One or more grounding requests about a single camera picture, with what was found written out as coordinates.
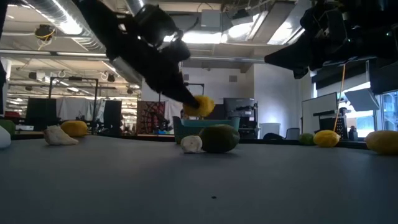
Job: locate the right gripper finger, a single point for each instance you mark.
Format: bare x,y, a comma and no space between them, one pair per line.
301,73
292,57

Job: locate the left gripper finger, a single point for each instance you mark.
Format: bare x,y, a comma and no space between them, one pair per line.
177,91

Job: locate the yellow lemon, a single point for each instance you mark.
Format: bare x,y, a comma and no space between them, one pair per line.
384,141
326,138
76,128
203,107

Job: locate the large dark green lime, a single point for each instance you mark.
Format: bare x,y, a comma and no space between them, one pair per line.
219,138

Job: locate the pointed white garlic bulb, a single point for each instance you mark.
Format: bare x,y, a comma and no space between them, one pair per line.
57,137

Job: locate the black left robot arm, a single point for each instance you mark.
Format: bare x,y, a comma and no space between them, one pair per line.
99,25

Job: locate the white hanging cloth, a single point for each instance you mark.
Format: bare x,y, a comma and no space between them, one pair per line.
172,115

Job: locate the red patterned tapestry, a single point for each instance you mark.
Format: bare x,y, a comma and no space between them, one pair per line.
149,115

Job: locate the teal plastic basket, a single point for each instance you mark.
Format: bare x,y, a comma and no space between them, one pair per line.
186,127

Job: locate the whiteboard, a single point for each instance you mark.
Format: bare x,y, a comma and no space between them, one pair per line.
317,109

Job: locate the ceiling light panel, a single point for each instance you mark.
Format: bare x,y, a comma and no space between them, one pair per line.
202,37

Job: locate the black window blind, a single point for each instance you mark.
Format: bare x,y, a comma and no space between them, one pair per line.
385,77

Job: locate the grey chair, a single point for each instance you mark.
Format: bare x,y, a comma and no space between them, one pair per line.
292,133

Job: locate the black equipment cabinet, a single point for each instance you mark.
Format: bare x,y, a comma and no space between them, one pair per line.
239,107

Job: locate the black upright panel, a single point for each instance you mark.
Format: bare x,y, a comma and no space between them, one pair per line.
112,116

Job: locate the white bin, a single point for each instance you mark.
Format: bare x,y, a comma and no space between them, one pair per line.
270,130

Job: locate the tilted grey panel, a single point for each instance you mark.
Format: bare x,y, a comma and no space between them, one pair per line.
362,99

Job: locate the black mesh grater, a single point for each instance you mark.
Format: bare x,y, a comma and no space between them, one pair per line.
342,128

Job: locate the black bag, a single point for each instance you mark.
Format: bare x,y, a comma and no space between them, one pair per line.
273,136

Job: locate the grey ceiling box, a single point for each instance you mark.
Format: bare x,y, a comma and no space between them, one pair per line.
211,18

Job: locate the grey ceiling pipe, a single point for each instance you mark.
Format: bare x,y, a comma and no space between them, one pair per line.
77,54

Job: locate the dark bottle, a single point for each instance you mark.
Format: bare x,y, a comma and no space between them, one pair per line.
353,134

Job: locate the white hanging sheet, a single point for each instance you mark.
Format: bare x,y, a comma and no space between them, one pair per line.
74,107

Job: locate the white box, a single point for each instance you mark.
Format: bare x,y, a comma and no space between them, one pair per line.
25,127

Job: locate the grey wall vent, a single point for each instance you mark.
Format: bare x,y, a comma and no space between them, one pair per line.
186,77
233,78

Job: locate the black metal frame stand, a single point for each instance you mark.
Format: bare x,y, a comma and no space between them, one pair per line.
199,84
73,78

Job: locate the silver rectangular duct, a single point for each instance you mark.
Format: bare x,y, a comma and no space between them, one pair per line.
273,28

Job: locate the small silver round duct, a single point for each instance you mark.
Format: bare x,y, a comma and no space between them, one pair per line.
133,6

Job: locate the large silver round duct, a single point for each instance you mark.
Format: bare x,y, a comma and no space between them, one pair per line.
93,42

